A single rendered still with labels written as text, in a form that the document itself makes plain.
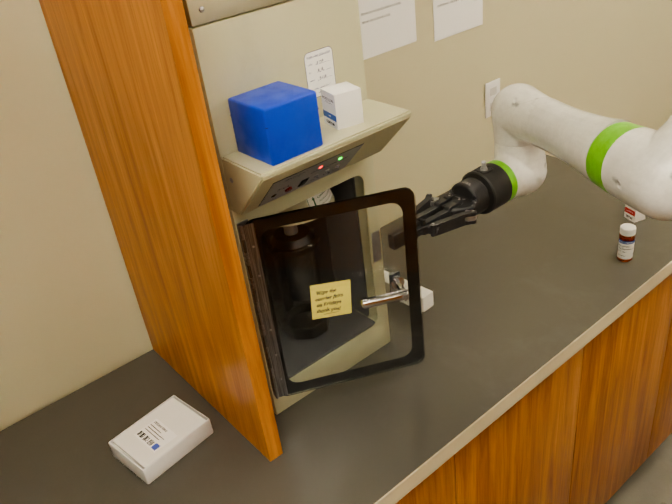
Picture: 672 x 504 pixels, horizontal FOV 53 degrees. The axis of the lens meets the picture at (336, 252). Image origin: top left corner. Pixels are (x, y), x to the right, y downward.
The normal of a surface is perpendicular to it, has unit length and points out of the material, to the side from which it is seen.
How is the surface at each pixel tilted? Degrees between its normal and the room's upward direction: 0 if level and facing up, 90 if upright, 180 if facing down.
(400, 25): 90
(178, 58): 90
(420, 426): 0
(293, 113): 90
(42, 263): 90
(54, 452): 0
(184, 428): 0
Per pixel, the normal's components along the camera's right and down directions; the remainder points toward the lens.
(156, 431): -0.11, -0.85
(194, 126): 0.64, 0.33
